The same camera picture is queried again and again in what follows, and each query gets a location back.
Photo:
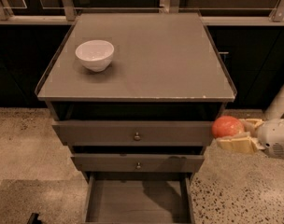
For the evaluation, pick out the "grey top drawer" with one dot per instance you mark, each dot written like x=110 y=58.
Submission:
x=138 y=124

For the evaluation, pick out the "grey middle drawer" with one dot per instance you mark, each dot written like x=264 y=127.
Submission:
x=138 y=159

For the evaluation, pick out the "metal window railing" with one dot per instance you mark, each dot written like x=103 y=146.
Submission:
x=212 y=12

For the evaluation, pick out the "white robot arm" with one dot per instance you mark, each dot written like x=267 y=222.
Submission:
x=250 y=135

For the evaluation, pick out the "grey drawer cabinet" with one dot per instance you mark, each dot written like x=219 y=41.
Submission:
x=157 y=59

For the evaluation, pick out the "black object at floor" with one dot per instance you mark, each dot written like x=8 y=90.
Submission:
x=33 y=219

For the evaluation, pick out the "white ceramic bowl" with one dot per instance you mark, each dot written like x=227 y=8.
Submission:
x=95 y=55

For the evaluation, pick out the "red apple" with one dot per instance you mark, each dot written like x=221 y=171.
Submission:
x=227 y=126

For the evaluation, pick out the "grey drawer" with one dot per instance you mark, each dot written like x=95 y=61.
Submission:
x=138 y=159
x=138 y=198
x=138 y=124

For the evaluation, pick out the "grey bottom drawer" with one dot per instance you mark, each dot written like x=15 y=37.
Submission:
x=138 y=198

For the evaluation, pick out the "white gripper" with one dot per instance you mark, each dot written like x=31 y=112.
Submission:
x=275 y=137

